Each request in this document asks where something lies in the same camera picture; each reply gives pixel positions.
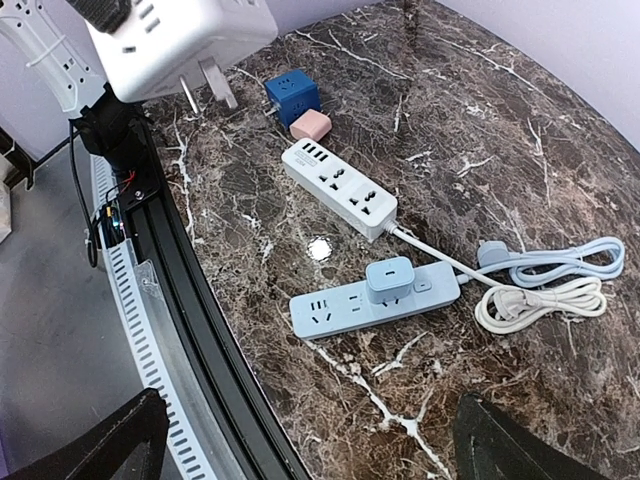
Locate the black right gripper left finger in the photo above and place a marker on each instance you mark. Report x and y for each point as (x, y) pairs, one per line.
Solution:
(142, 422)

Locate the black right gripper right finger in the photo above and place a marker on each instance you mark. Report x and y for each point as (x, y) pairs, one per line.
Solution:
(491, 445)

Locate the light blue USB charger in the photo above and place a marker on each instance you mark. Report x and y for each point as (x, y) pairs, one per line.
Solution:
(389, 280)

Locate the white cube socket adapter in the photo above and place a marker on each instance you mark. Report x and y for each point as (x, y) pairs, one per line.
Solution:
(168, 47)

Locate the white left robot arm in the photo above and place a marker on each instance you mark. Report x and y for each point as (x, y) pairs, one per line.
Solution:
(108, 127)

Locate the light blue power strip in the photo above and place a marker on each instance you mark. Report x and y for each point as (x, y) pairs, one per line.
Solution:
(346, 308)

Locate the small circuit board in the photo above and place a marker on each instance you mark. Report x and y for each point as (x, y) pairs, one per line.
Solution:
(111, 224)

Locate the white power strip with USB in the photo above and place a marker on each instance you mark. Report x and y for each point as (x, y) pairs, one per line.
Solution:
(354, 197)

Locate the pink USB charger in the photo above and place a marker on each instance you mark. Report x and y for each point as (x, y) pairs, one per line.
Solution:
(312, 124)

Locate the blue cube socket adapter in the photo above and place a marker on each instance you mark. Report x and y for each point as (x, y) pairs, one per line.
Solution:
(292, 94)

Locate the white slotted cable duct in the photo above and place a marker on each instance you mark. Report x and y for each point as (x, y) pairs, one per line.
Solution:
(195, 439)

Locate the black frame rail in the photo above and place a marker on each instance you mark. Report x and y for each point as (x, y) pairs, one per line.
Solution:
(232, 409)

